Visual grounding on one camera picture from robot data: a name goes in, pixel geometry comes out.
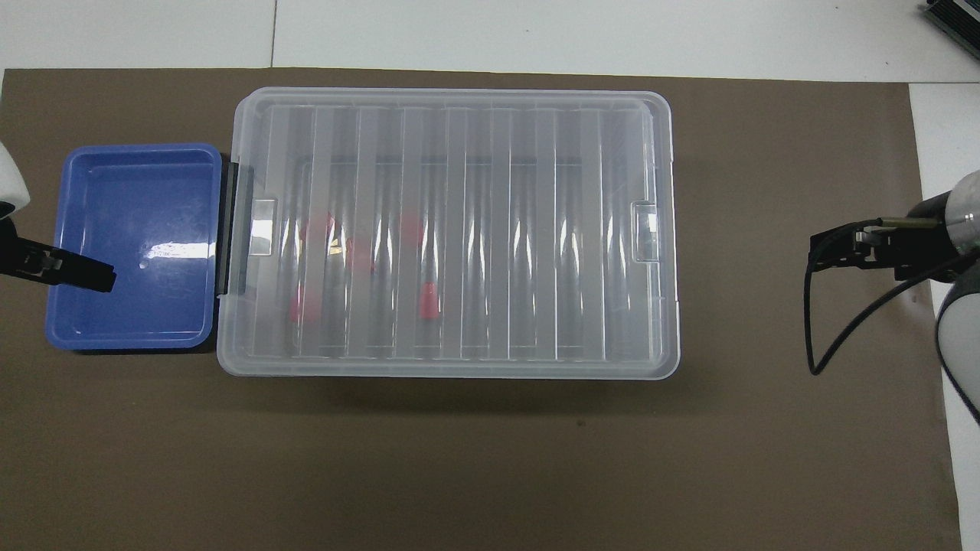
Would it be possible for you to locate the clear ribbed box lid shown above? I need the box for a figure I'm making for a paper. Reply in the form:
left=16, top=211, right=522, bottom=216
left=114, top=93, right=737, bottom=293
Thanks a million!
left=217, top=86, right=681, bottom=381

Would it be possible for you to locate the blue plastic tray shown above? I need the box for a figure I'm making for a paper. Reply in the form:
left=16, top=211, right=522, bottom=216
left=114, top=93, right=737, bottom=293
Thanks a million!
left=44, top=143, right=224, bottom=353

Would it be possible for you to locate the clear plastic storage box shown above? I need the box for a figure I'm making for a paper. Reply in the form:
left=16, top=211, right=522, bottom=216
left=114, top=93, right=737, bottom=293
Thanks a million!
left=217, top=88, right=681, bottom=381

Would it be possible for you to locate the brown table mat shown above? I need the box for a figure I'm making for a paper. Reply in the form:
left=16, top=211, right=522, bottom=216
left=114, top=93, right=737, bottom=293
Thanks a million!
left=0, top=67, right=964, bottom=551

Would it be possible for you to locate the grey finned device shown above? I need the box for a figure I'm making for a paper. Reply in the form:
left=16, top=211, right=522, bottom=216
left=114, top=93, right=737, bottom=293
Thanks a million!
left=919, top=0, right=980, bottom=48

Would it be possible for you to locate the black box latch handle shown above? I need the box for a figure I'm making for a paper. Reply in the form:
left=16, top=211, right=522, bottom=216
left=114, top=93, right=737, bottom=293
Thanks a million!
left=217, top=157, right=254, bottom=296

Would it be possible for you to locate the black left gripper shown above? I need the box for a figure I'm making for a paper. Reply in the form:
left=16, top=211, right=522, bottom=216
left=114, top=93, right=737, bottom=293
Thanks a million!
left=0, top=222, right=117, bottom=293

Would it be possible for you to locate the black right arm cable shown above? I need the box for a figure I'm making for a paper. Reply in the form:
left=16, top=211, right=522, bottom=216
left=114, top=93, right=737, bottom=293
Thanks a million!
left=802, top=219, right=980, bottom=376

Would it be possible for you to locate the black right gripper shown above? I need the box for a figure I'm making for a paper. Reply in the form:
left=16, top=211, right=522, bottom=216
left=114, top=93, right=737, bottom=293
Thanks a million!
left=810, top=193, right=954, bottom=280

